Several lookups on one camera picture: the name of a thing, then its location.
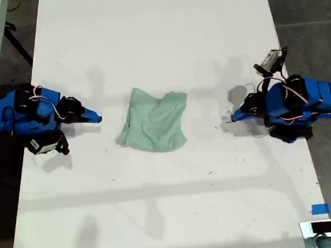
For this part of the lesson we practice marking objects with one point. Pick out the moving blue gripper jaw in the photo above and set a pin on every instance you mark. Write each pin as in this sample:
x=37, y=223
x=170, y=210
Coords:
x=241, y=115
x=91, y=120

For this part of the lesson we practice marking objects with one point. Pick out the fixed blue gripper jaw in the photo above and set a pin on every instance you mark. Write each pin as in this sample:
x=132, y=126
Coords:
x=92, y=114
x=239, y=111

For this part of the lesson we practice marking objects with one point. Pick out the pale green t-shirt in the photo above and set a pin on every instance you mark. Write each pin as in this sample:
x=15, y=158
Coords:
x=153, y=122

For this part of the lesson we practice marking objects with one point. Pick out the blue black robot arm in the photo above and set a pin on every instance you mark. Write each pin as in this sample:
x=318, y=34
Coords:
x=318, y=94
x=6, y=116

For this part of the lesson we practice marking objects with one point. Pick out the black stand leg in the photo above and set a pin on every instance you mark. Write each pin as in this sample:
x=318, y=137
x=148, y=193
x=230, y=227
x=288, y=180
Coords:
x=17, y=44

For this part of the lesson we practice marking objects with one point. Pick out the short blue tape strip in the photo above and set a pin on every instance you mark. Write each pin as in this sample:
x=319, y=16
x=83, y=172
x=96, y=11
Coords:
x=320, y=208

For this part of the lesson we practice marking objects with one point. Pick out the silver metal plate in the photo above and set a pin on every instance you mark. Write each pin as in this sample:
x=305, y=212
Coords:
x=305, y=229

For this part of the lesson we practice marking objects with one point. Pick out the small black box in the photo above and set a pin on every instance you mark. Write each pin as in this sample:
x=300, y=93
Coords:
x=325, y=227

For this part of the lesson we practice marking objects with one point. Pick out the black camera stalk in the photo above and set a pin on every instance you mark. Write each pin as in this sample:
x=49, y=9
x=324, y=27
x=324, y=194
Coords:
x=262, y=83

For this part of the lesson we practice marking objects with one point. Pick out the black camera box silver face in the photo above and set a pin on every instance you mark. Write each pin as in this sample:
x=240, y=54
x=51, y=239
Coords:
x=269, y=59

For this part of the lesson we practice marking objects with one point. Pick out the black camera box white label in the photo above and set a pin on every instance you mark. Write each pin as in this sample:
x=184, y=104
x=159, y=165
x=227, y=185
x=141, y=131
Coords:
x=37, y=145

